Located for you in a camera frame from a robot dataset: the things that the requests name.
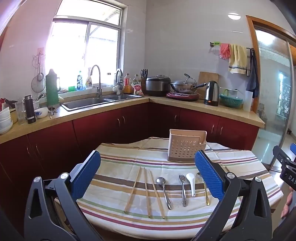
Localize beige stone countertop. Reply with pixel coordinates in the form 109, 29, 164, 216
0, 95, 265, 144

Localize blue dish soap bottle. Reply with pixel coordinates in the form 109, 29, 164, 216
76, 71, 84, 90

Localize beige plastic utensil holder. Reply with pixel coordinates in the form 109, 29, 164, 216
167, 129, 207, 162

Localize yellow towel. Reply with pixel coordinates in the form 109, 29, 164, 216
228, 44, 248, 75

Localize cooking oil bottle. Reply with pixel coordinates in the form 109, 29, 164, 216
123, 73, 132, 94

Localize metal towel rail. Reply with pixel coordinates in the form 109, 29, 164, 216
210, 42, 255, 50

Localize dark blue apron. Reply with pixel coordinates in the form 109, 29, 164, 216
245, 49, 259, 98

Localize knife block with scissors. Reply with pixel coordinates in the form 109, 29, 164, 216
140, 69, 149, 92

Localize stainless steel sink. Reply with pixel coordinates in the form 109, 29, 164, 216
60, 94, 145, 112

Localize green thermos flask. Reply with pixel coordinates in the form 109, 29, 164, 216
45, 69, 61, 108

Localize white bowl blue pattern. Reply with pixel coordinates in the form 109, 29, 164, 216
34, 107, 48, 119

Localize clear drinking glass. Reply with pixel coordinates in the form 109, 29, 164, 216
14, 101, 26, 126

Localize wooden cutting board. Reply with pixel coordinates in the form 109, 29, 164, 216
196, 71, 219, 98

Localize red kitchen cabinets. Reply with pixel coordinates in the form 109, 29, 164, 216
0, 102, 260, 232

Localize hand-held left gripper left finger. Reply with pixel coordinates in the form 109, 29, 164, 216
23, 150, 102, 241

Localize white plastic container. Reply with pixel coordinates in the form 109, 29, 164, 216
243, 90, 253, 112

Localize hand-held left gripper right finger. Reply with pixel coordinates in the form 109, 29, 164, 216
192, 150, 279, 241

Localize steel electric kettle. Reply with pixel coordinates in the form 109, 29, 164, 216
203, 81, 220, 106

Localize dark rice cooker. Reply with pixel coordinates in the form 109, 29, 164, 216
145, 75, 171, 97

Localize hanging metal skimmer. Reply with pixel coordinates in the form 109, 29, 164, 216
36, 53, 44, 82

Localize red induction cooker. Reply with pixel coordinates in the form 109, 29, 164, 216
166, 91, 201, 102

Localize person's right hand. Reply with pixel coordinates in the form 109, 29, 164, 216
281, 189, 296, 218

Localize green plastic colander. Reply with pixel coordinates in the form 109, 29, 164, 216
219, 94, 244, 108

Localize hanging mesh strainer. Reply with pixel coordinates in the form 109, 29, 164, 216
31, 74, 46, 93

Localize metal fork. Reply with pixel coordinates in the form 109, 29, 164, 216
179, 174, 187, 207

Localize stack of white bowls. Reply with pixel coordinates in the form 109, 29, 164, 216
0, 107, 14, 135

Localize tall metal faucet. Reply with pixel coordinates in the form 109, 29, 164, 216
90, 65, 102, 98

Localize kitchen window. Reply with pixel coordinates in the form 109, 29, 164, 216
44, 0, 128, 90

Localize gold-handled spoon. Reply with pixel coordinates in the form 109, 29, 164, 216
196, 172, 210, 206

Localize steel wok with lid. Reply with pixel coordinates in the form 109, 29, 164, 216
170, 73, 207, 93

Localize striped tablecloth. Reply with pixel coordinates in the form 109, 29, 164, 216
53, 137, 284, 240

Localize short faucet with filter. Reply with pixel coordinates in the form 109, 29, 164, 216
112, 68, 124, 95

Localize red and white seasoning bag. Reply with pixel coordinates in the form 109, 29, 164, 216
131, 82, 144, 96

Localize metal spoon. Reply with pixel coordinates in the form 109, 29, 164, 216
156, 177, 173, 210

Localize wooden door frame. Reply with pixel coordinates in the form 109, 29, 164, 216
245, 15, 296, 114

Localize glass sliding door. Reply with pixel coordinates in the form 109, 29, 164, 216
253, 27, 293, 172

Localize pink rubber gloves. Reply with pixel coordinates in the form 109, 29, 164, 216
219, 43, 231, 60

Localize black insulated bottle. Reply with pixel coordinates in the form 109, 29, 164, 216
24, 95, 37, 124

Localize white ceramic spoon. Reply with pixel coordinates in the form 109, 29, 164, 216
186, 173, 196, 197

